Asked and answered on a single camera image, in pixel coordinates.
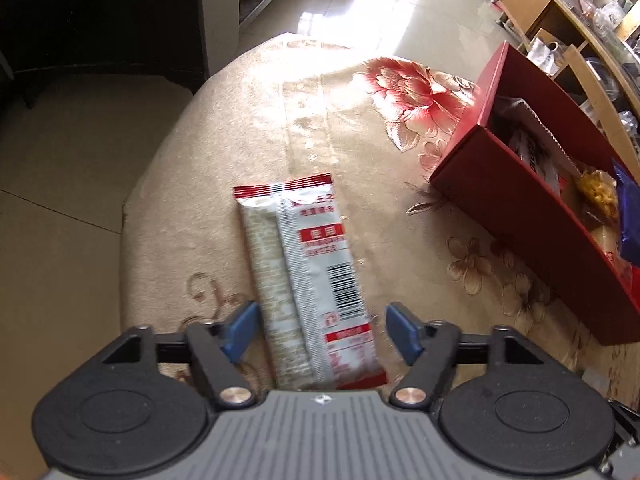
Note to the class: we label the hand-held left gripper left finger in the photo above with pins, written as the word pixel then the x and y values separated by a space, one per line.
pixel 240 329

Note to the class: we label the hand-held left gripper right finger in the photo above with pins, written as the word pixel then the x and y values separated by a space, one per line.
pixel 402 334

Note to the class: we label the long white and red packet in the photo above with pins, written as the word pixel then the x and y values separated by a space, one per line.
pixel 315 280

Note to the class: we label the red cardboard box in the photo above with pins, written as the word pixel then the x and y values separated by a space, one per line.
pixel 520 220

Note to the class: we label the clear bag of yellow snacks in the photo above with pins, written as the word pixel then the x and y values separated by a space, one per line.
pixel 597 195

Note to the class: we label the blue snack packet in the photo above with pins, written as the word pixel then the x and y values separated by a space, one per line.
pixel 629 210

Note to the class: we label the beige floral tablecloth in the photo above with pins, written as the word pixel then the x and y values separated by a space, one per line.
pixel 320 120

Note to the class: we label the silver foil bag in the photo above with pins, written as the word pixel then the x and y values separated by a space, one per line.
pixel 545 55

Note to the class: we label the dark wicker chair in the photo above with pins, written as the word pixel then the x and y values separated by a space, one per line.
pixel 100 20

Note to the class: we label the wooden television stand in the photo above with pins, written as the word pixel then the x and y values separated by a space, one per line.
pixel 590 25

